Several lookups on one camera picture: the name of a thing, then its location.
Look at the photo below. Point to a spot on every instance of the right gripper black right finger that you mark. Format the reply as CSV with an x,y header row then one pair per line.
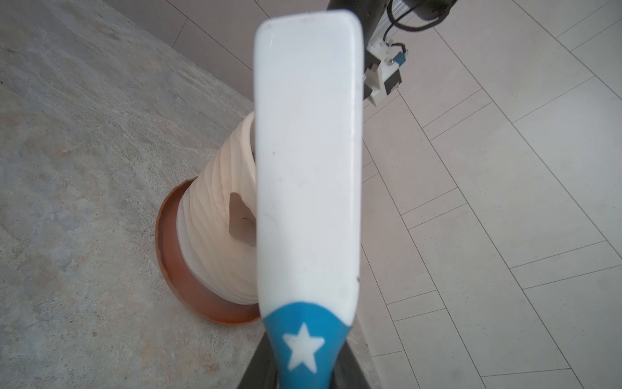
x,y
347,372

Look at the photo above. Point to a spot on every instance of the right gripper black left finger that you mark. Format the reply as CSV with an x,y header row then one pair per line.
x,y
262,370

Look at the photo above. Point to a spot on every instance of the white ceramic pot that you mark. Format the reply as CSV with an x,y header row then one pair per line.
x,y
216,220

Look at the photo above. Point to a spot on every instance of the white blue scrub brush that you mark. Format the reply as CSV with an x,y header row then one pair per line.
x,y
308,89

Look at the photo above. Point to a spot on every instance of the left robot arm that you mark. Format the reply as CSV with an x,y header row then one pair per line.
x,y
369,14

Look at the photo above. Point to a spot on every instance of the terracotta saucer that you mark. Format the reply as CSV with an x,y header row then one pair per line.
x,y
185,286

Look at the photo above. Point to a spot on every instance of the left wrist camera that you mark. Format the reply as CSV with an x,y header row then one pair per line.
x,y
382,62

